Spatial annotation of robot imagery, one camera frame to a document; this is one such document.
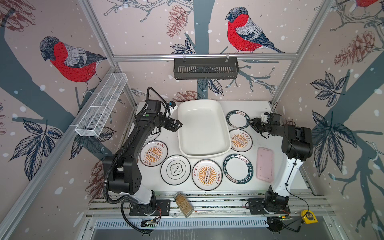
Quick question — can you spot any back left white plate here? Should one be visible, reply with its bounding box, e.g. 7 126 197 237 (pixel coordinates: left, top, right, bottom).
145 127 161 143

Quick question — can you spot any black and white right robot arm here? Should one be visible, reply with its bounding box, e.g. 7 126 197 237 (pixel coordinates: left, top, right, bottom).
250 114 313 214

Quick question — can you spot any large green rim plate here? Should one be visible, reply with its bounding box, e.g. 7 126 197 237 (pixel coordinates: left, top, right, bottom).
223 154 254 185

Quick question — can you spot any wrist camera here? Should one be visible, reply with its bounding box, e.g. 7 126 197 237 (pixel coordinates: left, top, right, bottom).
261 112 270 122
168 101 178 118

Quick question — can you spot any small circuit board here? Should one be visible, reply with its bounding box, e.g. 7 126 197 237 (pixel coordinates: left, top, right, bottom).
140 219 158 229

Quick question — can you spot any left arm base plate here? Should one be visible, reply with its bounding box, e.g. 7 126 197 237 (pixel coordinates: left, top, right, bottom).
129 200 171 217

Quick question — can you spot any white plastic bin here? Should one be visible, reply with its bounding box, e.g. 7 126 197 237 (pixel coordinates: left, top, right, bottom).
178 100 231 159

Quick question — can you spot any black right cable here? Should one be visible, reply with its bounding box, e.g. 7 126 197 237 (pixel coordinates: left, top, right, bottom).
263 158 311 234

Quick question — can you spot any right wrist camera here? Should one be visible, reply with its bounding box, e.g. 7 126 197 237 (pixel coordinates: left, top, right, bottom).
261 112 270 122

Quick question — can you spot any small green rim plate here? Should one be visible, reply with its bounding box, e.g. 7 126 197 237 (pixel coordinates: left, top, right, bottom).
226 110 250 130

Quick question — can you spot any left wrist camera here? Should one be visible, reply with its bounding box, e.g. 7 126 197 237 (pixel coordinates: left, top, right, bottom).
168 101 178 118

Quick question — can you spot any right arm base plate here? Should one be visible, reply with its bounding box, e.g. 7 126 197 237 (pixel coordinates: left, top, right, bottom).
247 199 291 215

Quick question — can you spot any front white black-line plate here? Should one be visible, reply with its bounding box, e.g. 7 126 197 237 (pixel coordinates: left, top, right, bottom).
161 155 192 186

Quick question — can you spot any yellow tape measure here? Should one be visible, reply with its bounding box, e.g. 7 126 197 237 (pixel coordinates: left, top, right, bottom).
301 210 318 224

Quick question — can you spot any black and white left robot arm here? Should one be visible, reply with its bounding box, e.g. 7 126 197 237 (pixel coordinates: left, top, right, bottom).
103 100 183 215

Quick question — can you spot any orange sunburst plate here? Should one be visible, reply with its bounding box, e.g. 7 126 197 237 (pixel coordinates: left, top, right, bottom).
230 129 253 153
192 159 223 191
139 141 169 167

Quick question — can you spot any white mesh wall shelf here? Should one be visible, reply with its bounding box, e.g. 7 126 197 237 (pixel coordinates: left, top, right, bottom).
75 73 128 137

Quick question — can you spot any black hanging wire basket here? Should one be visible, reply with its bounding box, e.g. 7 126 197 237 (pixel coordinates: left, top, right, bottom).
174 58 239 80

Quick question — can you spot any glass jar of grains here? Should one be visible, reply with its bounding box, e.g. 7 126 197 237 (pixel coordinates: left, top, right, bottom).
174 192 194 218

